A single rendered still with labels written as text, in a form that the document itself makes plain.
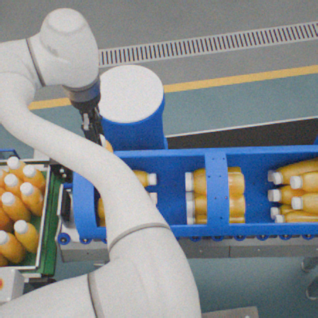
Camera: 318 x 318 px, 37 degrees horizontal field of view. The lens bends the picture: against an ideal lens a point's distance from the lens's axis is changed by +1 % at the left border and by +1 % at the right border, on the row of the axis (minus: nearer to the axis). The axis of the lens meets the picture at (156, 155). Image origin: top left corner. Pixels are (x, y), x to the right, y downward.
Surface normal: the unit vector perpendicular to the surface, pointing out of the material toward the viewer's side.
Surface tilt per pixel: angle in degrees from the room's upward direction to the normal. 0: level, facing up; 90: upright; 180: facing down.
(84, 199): 29
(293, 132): 0
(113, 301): 6
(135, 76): 0
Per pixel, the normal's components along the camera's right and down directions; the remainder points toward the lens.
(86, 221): -0.03, 0.47
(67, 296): -0.05, -0.83
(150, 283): -0.19, -0.55
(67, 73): 0.23, 0.83
